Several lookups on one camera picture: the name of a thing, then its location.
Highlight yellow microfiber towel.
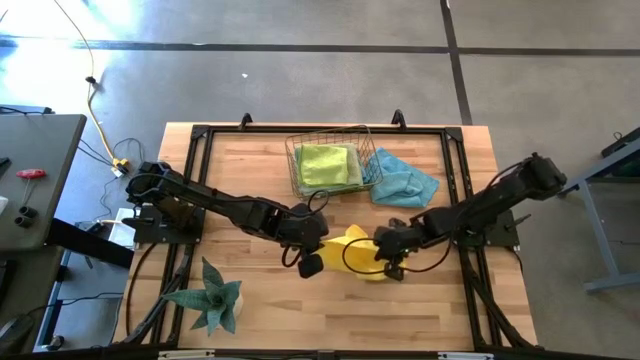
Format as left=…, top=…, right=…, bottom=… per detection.
left=317, top=223, right=409, bottom=282

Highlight blue microfiber towel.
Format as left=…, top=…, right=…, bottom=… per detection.
left=367, top=147, right=440, bottom=209

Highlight lime green microfiber towel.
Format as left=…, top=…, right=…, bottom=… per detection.
left=298, top=144, right=350, bottom=189

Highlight mint green microfiber towel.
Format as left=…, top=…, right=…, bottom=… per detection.
left=294, top=143, right=365, bottom=196

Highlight green artificial plant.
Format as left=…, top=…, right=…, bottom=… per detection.
left=162, top=257, right=245, bottom=337

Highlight blue-grey metal table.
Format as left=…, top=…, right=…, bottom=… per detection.
left=559, top=127, right=640, bottom=295

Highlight black crossbar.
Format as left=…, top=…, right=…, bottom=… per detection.
left=47, top=218, right=136, bottom=270

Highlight grey side table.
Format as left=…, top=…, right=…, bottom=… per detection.
left=0, top=113, right=87, bottom=251

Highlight black cylinder parts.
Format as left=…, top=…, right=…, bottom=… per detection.
left=13, top=205, right=40, bottom=230

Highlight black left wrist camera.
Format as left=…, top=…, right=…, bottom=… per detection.
left=298, top=253, right=325, bottom=280

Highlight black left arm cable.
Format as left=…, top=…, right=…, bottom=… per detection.
left=281, top=189, right=331, bottom=269

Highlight wire mesh basket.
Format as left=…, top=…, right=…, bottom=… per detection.
left=284, top=124, right=385, bottom=200

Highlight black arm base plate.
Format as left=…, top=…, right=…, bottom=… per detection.
left=122, top=207, right=206, bottom=245
left=452, top=208, right=521, bottom=249

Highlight black aluminium table frame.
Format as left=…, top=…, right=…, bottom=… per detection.
left=112, top=123, right=539, bottom=351

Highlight white frame bracket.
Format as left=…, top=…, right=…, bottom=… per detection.
left=157, top=349, right=216, bottom=360
left=437, top=351, right=495, bottom=360

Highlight yellow floor cable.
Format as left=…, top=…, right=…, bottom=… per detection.
left=52, top=0, right=130, bottom=174

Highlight red handled tool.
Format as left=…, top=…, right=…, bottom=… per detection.
left=15, top=168, right=49, bottom=206

